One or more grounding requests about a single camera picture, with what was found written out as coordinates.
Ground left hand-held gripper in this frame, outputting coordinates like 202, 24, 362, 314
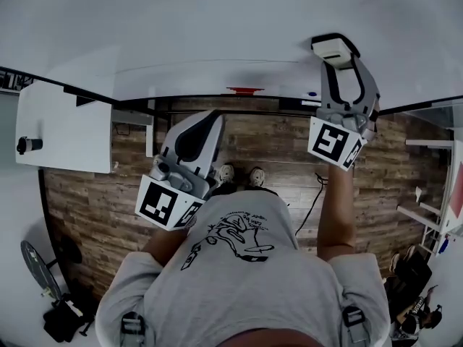
135, 108, 226, 231

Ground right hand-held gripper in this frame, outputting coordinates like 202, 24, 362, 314
307, 53, 381, 172

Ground white rectangular plastic block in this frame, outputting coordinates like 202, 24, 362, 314
310, 33, 361, 72

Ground person's right forearm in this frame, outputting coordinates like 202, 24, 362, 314
317, 163, 357, 262

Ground person's left forearm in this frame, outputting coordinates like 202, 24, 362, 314
143, 215, 193, 267

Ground person's left shoe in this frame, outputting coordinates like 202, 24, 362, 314
216, 163, 236, 186

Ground person's shoe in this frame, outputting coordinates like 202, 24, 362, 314
216, 163, 236, 186
248, 166, 267, 188

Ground person's black trousers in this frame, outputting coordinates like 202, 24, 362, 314
211, 182, 280, 199

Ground person's right shoe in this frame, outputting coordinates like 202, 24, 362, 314
248, 166, 267, 188

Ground red plastic tray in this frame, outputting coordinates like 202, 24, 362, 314
226, 86, 266, 95

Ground white table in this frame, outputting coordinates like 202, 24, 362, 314
15, 80, 155, 175

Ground white metal rack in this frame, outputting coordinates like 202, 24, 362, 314
395, 135, 463, 257

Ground person's grey printed t-shirt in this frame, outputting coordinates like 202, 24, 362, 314
94, 189, 392, 347

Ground red flat panel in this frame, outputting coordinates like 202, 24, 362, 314
449, 160, 463, 220

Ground black round base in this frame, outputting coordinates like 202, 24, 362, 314
59, 234, 84, 265

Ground black and white tumbler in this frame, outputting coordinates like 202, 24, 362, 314
16, 135, 44, 155

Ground dark shelving unit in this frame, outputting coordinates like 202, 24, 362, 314
0, 69, 35, 90

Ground round black side table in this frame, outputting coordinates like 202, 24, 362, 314
20, 239, 63, 300

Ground person's head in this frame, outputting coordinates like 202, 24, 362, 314
216, 329, 326, 347

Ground black bag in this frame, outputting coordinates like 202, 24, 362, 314
43, 292, 97, 343

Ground black floor cable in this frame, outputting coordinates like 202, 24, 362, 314
294, 173, 329, 237

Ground grey shoulder strap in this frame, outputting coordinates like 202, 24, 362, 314
341, 305, 370, 345
120, 311, 146, 347

